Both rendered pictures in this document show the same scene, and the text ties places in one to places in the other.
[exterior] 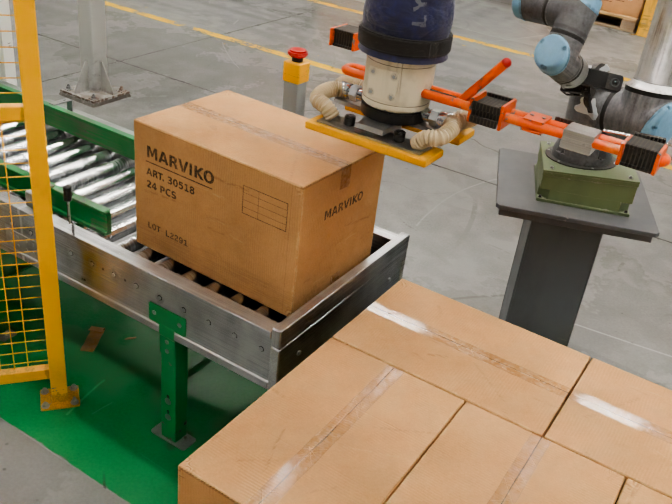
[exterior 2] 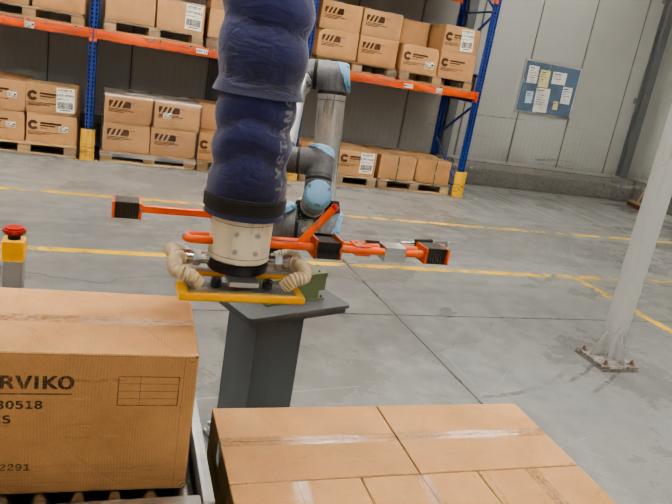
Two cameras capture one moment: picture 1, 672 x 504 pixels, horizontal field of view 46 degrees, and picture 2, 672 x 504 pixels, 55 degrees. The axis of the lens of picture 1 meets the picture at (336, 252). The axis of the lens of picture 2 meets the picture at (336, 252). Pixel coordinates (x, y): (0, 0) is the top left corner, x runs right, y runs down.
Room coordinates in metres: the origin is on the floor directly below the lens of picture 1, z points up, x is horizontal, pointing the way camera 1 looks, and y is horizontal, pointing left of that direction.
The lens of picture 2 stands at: (0.56, 1.03, 1.72)
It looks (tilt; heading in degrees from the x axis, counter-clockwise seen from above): 16 degrees down; 311
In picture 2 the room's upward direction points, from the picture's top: 10 degrees clockwise
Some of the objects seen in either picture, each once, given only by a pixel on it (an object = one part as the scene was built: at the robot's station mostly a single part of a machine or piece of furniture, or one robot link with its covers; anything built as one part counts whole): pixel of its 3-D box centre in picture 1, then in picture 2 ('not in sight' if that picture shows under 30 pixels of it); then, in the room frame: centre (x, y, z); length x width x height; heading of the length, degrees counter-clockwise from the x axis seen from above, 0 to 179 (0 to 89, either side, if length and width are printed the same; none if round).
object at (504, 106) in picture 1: (491, 110); (324, 245); (1.77, -0.32, 1.20); 0.10 x 0.08 x 0.06; 151
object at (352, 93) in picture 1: (394, 108); (237, 262); (1.89, -0.10, 1.13); 0.34 x 0.25 x 0.06; 61
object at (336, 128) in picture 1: (373, 132); (241, 287); (1.81, -0.06, 1.09); 0.34 x 0.10 x 0.05; 61
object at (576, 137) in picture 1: (580, 138); (391, 252); (1.67, -0.51, 1.19); 0.07 x 0.07 x 0.04; 61
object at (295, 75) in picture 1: (286, 192); (11, 375); (2.64, 0.21, 0.50); 0.07 x 0.07 x 1.00; 61
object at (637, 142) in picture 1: (641, 154); (432, 253); (1.60, -0.62, 1.20); 0.08 x 0.07 x 0.05; 61
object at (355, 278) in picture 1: (347, 284); (195, 433); (1.92, -0.05, 0.58); 0.70 x 0.03 x 0.06; 151
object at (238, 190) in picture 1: (256, 195); (77, 384); (2.08, 0.25, 0.75); 0.60 x 0.40 x 0.40; 59
